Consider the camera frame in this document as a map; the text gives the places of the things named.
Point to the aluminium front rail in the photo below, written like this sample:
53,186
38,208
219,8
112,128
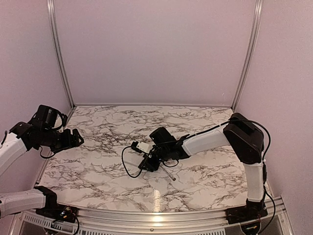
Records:
207,222

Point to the clear handle screwdriver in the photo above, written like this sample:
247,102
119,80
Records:
169,174

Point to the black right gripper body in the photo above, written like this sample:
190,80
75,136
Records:
155,166

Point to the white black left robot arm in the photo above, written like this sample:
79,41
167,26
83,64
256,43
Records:
47,128

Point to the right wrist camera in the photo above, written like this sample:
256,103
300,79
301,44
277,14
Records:
141,147

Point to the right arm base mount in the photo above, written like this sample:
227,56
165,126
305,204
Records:
243,214

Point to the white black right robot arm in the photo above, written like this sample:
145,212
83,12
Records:
245,137

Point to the aluminium frame post left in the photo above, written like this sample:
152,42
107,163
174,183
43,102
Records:
58,51

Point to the aluminium frame post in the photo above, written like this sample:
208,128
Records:
249,53
58,51

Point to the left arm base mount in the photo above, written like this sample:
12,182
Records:
60,213

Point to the aluminium frame post right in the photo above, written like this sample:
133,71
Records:
249,53

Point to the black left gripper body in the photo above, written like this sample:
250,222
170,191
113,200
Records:
60,143

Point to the white remote control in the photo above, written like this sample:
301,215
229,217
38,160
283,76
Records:
138,165

